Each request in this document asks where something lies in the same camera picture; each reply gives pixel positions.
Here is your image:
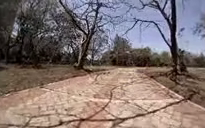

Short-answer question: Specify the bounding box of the bare leaning tree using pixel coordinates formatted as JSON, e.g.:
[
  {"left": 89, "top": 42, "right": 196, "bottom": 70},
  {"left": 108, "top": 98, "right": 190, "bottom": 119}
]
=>
[{"left": 56, "top": 0, "right": 119, "bottom": 70}]

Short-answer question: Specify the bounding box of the row of green trees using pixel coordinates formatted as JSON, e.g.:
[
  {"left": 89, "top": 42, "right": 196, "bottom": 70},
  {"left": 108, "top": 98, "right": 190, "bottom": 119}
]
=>
[{"left": 99, "top": 6, "right": 205, "bottom": 69}]

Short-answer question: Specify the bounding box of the pale brick paved path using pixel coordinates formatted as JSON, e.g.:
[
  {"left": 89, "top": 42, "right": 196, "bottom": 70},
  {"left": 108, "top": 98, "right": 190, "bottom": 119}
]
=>
[{"left": 0, "top": 67, "right": 205, "bottom": 128}]

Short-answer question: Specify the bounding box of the bare dark-trunked tree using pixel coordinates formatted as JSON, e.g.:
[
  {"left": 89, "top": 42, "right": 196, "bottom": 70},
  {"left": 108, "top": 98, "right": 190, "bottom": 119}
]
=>
[{"left": 123, "top": 0, "right": 191, "bottom": 75}]

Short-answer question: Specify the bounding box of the dense dark wood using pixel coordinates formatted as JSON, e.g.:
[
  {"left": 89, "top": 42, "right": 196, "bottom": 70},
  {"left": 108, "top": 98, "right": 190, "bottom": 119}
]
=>
[{"left": 0, "top": 0, "right": 81, "bottom": 67}]

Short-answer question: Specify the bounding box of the dry brown grass ground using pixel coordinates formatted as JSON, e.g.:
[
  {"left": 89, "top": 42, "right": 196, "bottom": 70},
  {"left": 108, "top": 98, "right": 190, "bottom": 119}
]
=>
[
  {"left": 136, "top": 66, "right": 205, "bottom": 113},
  {"left": 0, "top": 63, "right": 116, "bottom": 99}
]

